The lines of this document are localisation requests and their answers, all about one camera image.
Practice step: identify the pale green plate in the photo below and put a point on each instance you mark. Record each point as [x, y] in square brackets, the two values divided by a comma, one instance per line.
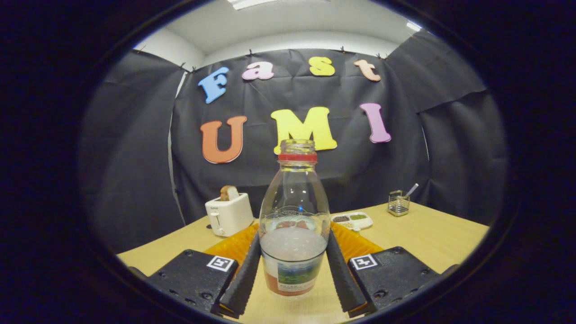
[316, 220]

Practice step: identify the small ceiling light panel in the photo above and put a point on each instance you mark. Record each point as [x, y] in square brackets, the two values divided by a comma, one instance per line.
[414, 26]

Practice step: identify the metal spoon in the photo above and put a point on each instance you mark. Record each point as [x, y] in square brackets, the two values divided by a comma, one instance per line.
[412, 189]

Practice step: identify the bread slice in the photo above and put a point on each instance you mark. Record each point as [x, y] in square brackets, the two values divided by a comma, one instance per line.
[229, 193]

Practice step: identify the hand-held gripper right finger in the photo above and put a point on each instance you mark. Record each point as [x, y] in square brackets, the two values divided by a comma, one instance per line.
[344, 283]

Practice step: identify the white divided condiment tray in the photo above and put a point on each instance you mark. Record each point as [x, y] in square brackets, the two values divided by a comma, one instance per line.
[353, 223]

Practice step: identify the black backdrop cloth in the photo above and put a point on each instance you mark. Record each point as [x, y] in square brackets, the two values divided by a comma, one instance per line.
[130, 157]

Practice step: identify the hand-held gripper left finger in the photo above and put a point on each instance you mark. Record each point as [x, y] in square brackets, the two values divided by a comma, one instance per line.
[243, 283]

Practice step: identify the wooden table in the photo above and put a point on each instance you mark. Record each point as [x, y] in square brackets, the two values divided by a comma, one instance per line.
[427, 238]

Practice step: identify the white toaster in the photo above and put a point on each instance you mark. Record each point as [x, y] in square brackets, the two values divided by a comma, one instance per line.
[229, 216]

